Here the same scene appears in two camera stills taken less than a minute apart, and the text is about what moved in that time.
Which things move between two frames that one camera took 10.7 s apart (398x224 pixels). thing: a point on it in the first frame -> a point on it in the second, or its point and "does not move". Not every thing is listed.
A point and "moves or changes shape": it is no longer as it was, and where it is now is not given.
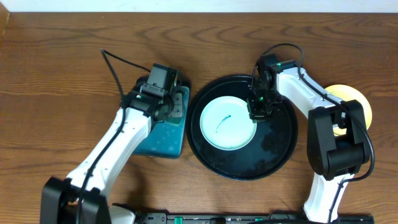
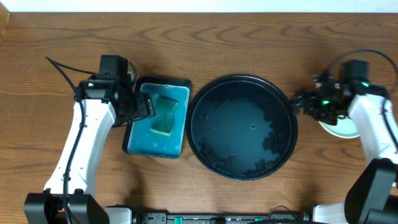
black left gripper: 173,101 -> 142,107
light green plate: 225,123 moves or changes shape
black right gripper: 255,114 -> 312,96
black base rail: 275,218 does not move
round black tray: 273,144 does not move
